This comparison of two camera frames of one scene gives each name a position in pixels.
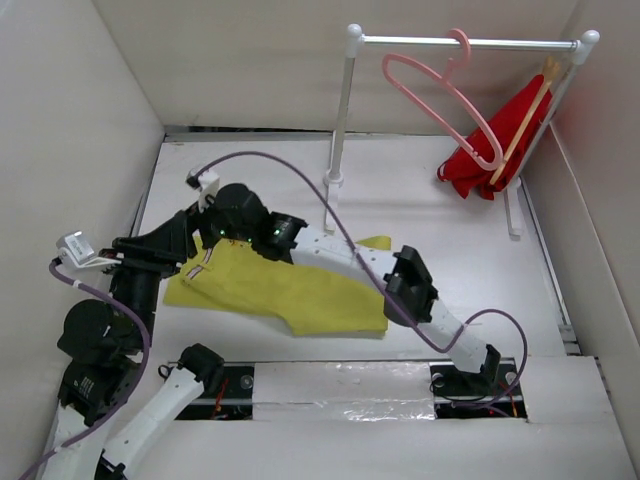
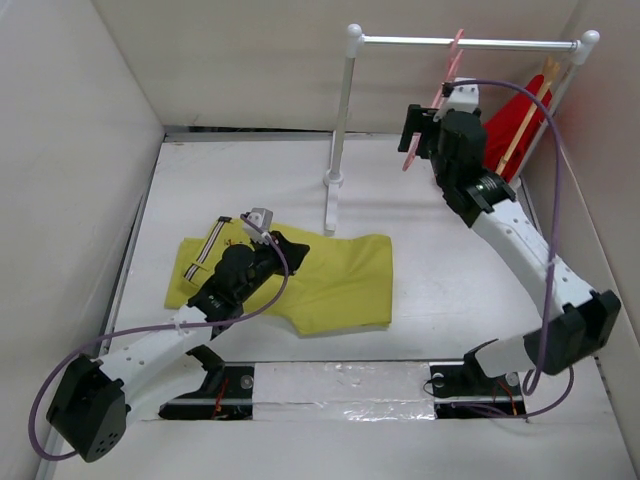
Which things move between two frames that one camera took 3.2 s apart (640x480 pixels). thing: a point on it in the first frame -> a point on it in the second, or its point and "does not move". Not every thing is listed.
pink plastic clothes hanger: [445, 81] -> [452, 60]
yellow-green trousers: [239, 277] does not move
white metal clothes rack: [582, 46] does not move
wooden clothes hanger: [550, 70] does not move
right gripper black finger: [186, 237] -> [421, 120]
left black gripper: [155, 248] -> [294, 252]
